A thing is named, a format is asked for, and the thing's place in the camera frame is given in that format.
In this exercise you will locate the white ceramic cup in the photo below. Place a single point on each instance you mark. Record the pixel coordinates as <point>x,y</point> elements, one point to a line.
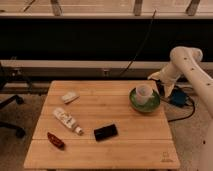
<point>143,93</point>

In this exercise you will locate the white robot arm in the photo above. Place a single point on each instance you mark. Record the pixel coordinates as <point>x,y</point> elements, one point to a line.
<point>184,61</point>

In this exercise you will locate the green ceramic bowl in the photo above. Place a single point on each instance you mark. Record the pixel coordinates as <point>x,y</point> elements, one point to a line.
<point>152,104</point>

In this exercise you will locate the small white block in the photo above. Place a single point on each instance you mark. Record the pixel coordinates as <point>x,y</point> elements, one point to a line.
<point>69,97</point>

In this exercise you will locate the black rectangular box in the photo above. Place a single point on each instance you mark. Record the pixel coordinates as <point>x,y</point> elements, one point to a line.
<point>105,132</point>

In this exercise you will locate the white tube with cap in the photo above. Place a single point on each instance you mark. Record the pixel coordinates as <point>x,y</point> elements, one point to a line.
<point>67,120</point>

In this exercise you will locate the blue box on floor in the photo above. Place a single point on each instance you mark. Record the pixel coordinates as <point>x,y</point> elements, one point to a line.
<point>178,98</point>

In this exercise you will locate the dark red small object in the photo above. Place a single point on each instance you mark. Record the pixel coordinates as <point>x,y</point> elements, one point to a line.
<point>55,141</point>

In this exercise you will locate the black office chair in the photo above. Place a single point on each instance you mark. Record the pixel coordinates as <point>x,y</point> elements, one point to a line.
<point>9,102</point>

